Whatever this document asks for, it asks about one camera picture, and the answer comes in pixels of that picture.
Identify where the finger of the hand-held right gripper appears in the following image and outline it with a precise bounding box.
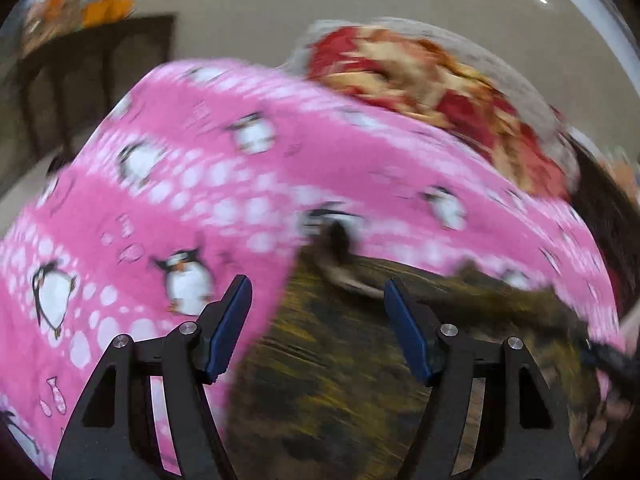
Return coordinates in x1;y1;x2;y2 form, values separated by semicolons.
577;332;640;386

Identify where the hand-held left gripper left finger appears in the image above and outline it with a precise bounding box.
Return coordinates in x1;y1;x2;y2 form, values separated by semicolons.
51;275;253;480

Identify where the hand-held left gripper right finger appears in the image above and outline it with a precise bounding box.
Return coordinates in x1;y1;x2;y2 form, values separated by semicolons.
384;279;581;480

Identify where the brown patterned garment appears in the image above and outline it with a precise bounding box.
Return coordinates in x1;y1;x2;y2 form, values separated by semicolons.
225;220;626;480

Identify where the pink penguin blanket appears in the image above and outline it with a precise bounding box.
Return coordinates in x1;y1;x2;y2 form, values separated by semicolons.
0;57;626;478

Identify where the dark wooden furniture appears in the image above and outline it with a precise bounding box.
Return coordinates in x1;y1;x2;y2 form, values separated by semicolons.
565;132;640;311
17;14;176;161

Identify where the red floral cloth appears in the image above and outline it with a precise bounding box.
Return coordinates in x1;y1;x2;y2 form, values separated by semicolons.
305;27;576;201

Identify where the wall poster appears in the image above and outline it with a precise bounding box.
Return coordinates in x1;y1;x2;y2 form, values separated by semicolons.
20;0;138;58
605;146;640;188

